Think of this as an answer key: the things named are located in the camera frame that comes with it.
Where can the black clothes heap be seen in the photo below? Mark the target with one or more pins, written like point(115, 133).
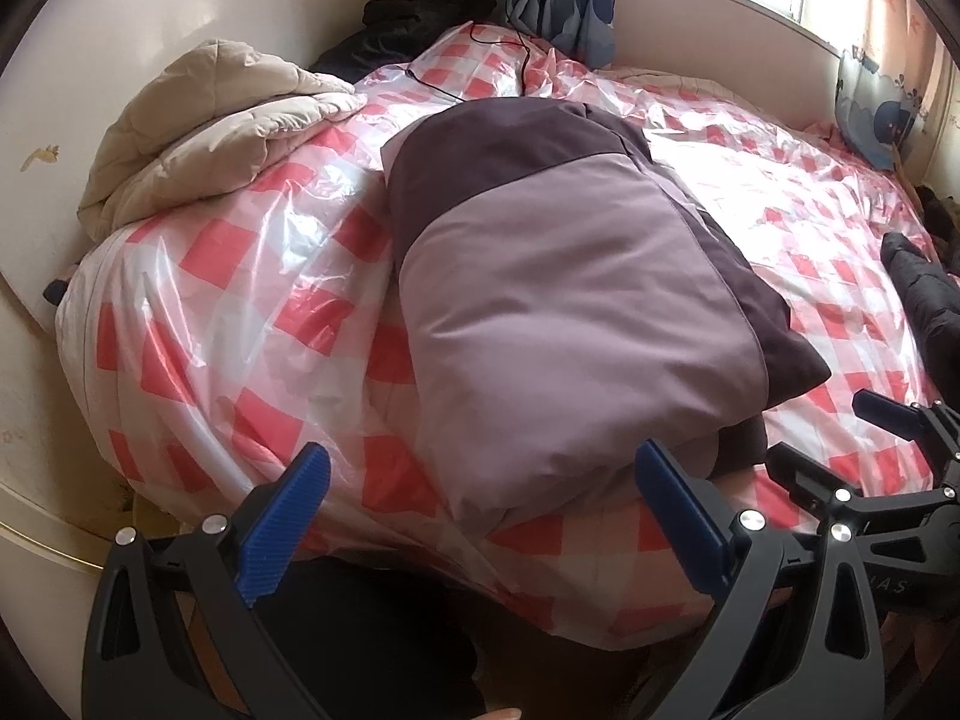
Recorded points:
point(420, 7)

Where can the pink checked plastic bed sheet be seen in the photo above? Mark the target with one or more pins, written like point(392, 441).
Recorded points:
point(225, 255)

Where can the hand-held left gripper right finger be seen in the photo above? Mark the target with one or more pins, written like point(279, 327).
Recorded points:
point(682, 517)

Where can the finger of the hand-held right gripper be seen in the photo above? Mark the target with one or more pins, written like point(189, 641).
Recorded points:
point(885, 412)
point(806, 472)

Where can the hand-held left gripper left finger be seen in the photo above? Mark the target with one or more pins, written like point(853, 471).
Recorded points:
point(285, 525)

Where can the dark clothes pile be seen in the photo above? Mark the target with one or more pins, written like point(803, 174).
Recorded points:
point(941, 217)

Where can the purple jacket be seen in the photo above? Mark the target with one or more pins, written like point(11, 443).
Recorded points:
point(570, 300)

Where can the white bed frame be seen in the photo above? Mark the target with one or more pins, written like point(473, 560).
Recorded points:
point(30, 585)

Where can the black padded jacket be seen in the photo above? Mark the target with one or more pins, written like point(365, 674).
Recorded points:
point(922, 292)

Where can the beige quilt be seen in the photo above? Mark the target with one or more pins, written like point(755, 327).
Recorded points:
point(210, 112)

